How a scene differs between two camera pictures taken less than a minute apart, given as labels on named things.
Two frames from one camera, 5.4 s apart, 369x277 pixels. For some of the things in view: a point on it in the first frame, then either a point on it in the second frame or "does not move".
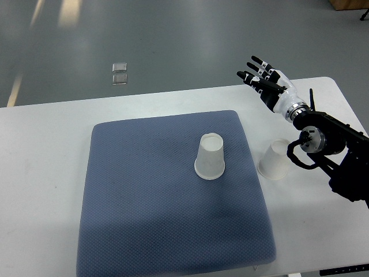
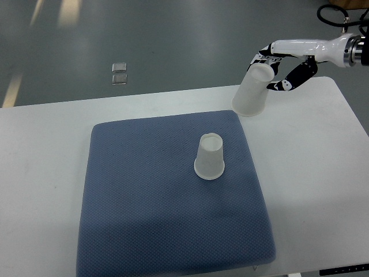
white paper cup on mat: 210,163 does not move
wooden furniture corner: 347,4 does not move
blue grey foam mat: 145,210 does not move
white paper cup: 274,163 -> 250,98
